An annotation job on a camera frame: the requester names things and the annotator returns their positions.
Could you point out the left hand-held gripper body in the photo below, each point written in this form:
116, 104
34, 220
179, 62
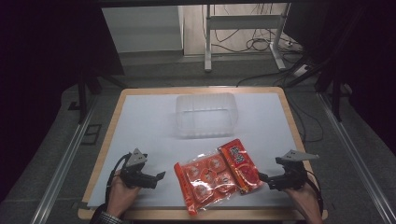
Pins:
136, 158

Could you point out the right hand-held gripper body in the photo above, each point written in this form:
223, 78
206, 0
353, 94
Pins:
292, 174

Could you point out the large red snack packet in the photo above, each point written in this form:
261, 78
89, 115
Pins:
204, 180

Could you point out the clear plastic container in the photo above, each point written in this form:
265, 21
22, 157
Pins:
205, 115

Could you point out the person's right hand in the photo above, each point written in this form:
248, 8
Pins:
304, 200

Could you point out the person's left hand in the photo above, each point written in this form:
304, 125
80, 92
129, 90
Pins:
122, 194

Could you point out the black metal stand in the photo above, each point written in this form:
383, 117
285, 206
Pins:
335, 93
82, 93

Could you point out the white power strip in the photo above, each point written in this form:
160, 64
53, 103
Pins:
301, 70

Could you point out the aluminium floor rail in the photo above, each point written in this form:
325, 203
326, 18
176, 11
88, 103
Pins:
358, 158
62, 168

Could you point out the white metal desk frame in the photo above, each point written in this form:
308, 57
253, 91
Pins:
208, 37

